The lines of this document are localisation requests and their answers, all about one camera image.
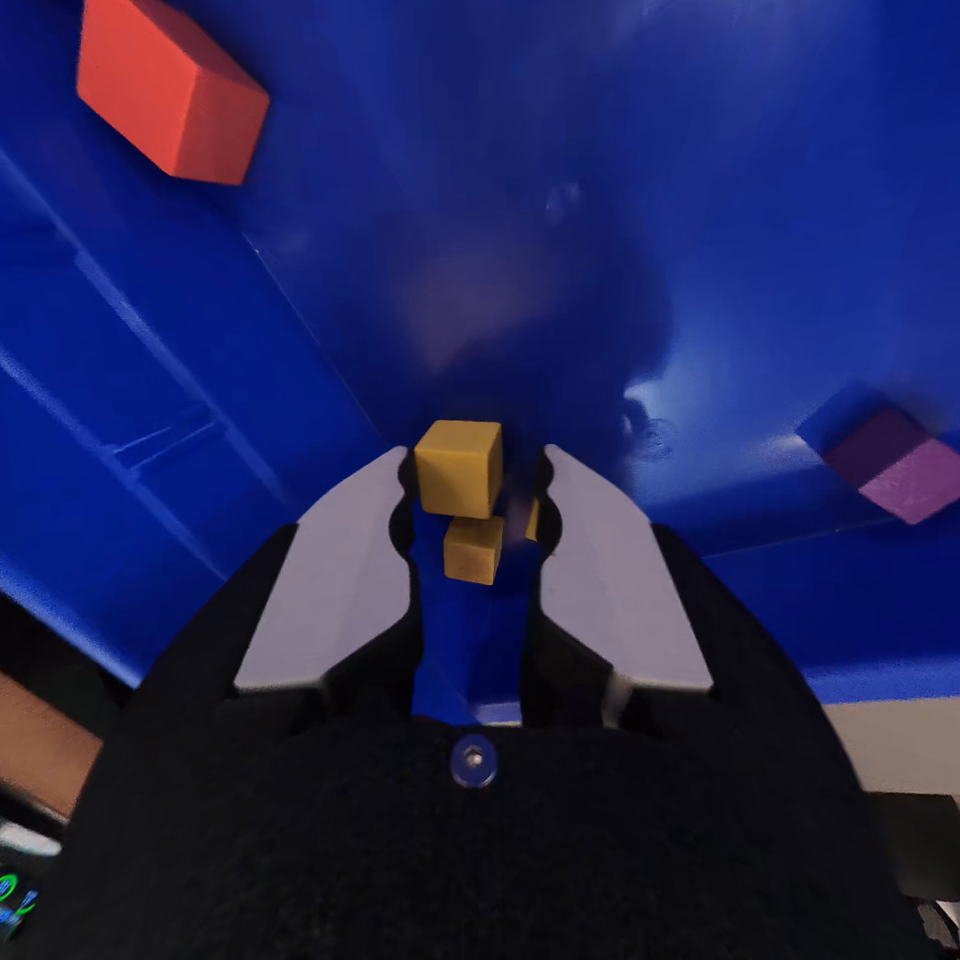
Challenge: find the blue plastic bin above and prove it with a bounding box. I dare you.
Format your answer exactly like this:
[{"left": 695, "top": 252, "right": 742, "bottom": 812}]
[{"left": 0, "top": 0, "right": 960, "bottom": 727}]

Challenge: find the black device green light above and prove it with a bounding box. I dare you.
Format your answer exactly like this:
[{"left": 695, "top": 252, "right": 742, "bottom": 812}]
[{"left": 0, "top": 862, "right": 42, "bottom": 942}]

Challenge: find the wooden edged table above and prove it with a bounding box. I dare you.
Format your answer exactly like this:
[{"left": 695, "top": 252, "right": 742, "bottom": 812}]
[{"left": 0, "top": 671, "right": 104, "bottom": 820}]

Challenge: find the purple wooden cube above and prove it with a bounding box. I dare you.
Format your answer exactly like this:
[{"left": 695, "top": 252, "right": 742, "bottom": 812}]
[{"left": 823, "top": 407, "right": 960, "bottom": 526}]

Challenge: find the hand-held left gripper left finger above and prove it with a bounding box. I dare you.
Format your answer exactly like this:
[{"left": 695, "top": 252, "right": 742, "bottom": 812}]
[{"left": 234, "top": 444, "right": 426, "bottom": 725}]

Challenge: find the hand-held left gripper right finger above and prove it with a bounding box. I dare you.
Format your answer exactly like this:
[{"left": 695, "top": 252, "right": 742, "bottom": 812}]
[{"left": 521, "top": 442, "right": 714, "bottom": 727}]

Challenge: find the orange wooden cube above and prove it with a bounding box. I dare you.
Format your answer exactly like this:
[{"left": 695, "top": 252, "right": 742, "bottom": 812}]
[{"left": 76, "top": 0, "right": 271, "bottom": 186}]

